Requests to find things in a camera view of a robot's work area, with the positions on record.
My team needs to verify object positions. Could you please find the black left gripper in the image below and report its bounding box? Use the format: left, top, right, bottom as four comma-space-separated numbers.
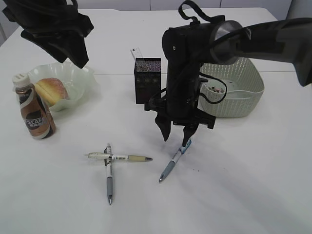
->
2, 0, 94, 68

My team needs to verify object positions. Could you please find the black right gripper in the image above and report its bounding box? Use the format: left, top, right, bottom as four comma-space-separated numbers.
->
144, 90, 216, 146

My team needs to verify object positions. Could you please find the blue clip pen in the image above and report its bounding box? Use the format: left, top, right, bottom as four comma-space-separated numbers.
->
158, 139, 192, 183

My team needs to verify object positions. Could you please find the golden bread roll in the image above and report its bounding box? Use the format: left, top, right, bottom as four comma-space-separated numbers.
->
35, 78, 69, 106

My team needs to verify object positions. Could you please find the small paper ball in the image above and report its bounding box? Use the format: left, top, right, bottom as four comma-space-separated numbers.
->
207, 86, 216, 92

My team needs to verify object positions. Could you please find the clear plastic ruler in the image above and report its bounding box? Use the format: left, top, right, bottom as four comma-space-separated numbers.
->
130, 47, 143, 62

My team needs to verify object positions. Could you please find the brown coffee bottle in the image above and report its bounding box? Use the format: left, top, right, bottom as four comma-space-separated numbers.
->
12, 73, 56, 139

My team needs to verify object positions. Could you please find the white beige-grip pen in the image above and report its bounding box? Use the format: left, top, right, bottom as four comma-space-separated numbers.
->
85, 152, 153, 162

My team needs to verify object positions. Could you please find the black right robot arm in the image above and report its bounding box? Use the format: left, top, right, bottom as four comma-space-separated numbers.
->
145, 18, 312, 144

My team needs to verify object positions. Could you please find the green wavy glass plate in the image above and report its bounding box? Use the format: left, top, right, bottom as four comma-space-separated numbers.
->
28, 62, 100, 112

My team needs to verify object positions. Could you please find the black mesh pen holder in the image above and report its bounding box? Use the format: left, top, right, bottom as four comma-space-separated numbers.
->
134, 58, 161, 104

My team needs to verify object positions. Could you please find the white grey-grip pen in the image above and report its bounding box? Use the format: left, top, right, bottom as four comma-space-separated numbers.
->
104, 157, 114, 205

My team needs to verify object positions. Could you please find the green plastic woven basket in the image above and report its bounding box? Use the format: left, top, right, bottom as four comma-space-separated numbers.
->
199, 58, 265, 118

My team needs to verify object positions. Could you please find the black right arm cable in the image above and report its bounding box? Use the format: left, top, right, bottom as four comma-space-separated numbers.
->
148, 0, 252, 115

